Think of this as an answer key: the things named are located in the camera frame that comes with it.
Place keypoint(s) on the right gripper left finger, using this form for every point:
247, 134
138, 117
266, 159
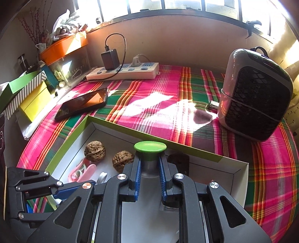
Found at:
93, 213

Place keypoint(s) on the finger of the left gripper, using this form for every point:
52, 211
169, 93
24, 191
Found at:
63, 191
46, 204

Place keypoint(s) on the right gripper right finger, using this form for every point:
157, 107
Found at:
207, 213

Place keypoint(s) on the brown walnut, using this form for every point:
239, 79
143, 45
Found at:
95, 151
122, 158

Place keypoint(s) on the black clear flashlight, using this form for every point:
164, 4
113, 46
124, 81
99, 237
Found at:
181, 161

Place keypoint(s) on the green white suction knob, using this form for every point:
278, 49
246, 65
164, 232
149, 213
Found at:
148, 152

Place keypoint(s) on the green white cardboard box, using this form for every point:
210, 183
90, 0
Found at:
145, 220

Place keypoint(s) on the striped box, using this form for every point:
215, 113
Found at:
19, 98

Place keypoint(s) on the yellow box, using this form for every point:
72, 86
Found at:
35, 102

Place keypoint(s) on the black smartphone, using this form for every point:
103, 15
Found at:
81, 104

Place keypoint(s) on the plaid tablecloth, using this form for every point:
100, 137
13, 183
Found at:
172, 106

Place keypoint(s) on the pink black mini heater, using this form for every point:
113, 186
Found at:
255, 95

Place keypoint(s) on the orange tray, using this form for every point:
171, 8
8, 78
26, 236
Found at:
63, 47

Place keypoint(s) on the white power strip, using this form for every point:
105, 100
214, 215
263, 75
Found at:
143, 71

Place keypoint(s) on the white plug adapter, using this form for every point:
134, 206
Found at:
136, 60

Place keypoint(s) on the black charger with cable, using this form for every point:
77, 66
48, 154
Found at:
110, 57

